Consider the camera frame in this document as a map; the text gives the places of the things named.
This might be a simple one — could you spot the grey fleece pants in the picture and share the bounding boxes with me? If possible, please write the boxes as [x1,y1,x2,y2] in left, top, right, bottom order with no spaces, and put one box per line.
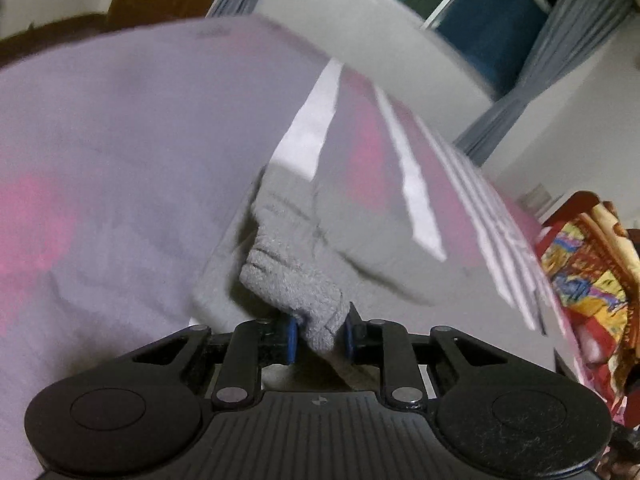
[193,165,553,390]

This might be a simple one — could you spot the striped purple pink bedsheet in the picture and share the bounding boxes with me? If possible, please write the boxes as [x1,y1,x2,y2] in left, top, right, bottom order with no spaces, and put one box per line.
[0,14,584,480]

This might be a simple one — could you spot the grey right curtain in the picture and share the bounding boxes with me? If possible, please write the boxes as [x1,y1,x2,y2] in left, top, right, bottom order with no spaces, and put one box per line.
[456,0,634,166]

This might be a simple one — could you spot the white wall socket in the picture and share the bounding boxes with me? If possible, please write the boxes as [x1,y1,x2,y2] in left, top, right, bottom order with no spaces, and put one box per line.
[518,183,551,214]

